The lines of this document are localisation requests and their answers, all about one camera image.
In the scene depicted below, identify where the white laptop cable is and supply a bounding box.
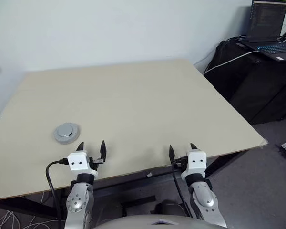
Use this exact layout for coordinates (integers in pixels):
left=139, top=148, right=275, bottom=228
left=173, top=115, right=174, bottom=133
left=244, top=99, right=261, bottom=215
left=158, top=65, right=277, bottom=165
left=204, top=50, right=261, bottom=73

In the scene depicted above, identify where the black laptop cable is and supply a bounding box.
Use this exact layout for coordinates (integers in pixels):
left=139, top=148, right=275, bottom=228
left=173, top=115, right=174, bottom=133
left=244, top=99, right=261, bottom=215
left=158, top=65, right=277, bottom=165
left=226, top=35, right=247, bottom=44

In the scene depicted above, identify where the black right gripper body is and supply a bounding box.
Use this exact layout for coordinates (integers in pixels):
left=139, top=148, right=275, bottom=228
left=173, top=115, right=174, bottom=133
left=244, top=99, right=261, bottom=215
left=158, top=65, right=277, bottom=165
left=174, top=156, right=188, bottom=171

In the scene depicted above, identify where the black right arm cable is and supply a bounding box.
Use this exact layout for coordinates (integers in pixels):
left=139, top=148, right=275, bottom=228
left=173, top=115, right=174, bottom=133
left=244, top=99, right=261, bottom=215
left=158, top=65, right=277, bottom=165
left=171, top=162, right=193, bottom=218

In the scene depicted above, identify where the white floor cable bundle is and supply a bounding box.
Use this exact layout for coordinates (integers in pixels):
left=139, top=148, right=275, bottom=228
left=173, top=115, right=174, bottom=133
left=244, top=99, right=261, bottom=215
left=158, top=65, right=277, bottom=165
left=0, top=190, right=62, bottom=229

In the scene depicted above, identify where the silver round motor lid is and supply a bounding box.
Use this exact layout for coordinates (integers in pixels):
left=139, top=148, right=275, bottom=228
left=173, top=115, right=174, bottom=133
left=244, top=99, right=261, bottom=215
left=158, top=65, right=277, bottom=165
left=54, top=122, right=81, bottom=142

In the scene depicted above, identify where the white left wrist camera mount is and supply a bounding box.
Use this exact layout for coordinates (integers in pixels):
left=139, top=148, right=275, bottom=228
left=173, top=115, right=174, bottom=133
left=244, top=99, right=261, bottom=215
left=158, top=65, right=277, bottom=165
left=67, top=150, right=98, bottom=178

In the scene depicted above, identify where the silver robot torso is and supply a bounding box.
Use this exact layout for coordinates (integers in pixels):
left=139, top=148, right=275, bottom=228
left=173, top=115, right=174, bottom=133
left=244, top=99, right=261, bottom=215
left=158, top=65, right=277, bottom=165
left=92, top=214, right=227, bottom=229

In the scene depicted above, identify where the black cabinet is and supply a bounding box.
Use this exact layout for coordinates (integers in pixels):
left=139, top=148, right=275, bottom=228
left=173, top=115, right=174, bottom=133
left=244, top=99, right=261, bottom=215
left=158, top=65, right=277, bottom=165
left=204, top=40, right=286, bottom=125

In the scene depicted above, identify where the large dark rounded shape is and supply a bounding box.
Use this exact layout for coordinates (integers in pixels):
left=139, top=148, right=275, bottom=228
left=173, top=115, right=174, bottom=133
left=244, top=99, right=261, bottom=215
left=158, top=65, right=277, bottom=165
left=154, top=199, right=189, bottom=217

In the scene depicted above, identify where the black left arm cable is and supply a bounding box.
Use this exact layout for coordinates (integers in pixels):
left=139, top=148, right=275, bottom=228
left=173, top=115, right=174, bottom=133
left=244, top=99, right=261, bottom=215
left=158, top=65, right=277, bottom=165
left=45, top=158, right=69, bottom=229

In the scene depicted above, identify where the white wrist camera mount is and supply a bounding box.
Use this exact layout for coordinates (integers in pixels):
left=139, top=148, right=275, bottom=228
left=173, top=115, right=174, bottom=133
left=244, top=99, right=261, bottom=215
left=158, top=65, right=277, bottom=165
left=180, top=149, right=207, bottom=180
left=67, top=150, right=98, bottom=178

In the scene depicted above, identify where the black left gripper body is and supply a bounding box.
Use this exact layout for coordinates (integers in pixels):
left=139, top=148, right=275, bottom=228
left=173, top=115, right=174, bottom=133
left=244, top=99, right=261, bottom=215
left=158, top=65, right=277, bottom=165
left=86, top=156, right=105, bottom=171

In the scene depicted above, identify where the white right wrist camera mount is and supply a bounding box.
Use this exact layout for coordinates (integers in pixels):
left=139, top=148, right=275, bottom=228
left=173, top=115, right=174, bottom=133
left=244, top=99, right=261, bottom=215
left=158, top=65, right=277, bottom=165
left=180, top=149, right=207, bottom=180

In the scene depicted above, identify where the black open laptop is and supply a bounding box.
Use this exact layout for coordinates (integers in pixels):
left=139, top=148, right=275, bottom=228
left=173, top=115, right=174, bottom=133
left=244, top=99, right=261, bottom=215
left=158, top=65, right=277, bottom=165
left=238, top=0, right=286, bottom=62

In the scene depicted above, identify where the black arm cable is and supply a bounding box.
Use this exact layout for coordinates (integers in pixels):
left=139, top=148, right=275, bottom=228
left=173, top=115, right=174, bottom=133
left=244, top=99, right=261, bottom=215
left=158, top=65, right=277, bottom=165
left=45, top=158, right=69, bottom=229
left=171, top=162, right=193, bottom=218

